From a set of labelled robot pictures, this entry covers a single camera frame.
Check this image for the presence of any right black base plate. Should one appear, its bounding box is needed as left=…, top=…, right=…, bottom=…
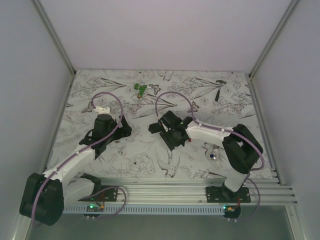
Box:
left=205, top=186, right=251, bottom=203

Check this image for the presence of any white blue capped part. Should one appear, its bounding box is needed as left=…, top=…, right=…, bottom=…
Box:
left=209, top=148, right=219, bottom=161

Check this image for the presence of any small black hammer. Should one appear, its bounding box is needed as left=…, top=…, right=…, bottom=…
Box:
left=214, top=80, right=227, bottom=102

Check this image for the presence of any left controller board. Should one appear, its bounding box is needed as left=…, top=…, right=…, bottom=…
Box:
left=83, top=204, right=104, bottom=219

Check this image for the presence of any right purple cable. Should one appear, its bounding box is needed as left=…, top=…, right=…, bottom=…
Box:
left=155, top=91, right=266, bottom=173

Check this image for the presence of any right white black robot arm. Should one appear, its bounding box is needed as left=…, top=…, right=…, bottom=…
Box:
left=158, top=116, right=263, bottom=203

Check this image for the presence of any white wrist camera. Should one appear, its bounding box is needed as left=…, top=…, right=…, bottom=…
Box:
left=158, top=120, right=169, bottom=132
left=94, top=106, right=111, bottom=116

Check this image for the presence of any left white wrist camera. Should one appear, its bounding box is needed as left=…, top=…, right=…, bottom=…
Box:
left=94, top=106, right=111, bottom=116

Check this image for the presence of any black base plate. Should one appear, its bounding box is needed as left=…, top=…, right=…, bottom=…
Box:
left=79, top=185, right=118, bottom=202
left=205, top=186, right=251, bottom=203

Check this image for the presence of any right controller board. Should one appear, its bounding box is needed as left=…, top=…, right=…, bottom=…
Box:
left=223, top=206, right=241, bottom=220

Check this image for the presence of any controller board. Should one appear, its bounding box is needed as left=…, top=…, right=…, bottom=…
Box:
left=223, top=206, right=241, bottom=220
left=83, top=204, right=104, bottom=219

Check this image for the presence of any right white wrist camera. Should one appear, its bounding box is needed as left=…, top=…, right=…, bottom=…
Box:
left=158, top=120, right=169, bottom=132

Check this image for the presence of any aluminium rail frame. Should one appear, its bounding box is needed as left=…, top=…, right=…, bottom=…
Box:
left=22, top=177, right=298, bottom=206

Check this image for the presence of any black fuse box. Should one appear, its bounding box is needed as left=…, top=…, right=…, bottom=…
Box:
left=148, top=122, right=163, bottom=134

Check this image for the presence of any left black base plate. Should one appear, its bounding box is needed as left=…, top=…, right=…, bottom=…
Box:
left=79, top=185, right=118, bottom=202

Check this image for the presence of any slotted grey cable duct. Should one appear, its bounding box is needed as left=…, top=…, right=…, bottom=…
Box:
left=63, top=203, right=224, bottom=216

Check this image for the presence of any floral patterned table mat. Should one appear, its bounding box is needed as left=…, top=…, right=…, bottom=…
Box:
left=47, top=70, right=263, bottom=179

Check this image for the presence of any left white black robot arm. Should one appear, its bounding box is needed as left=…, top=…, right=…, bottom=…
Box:
left=19, top=114, right=132, bottom=226

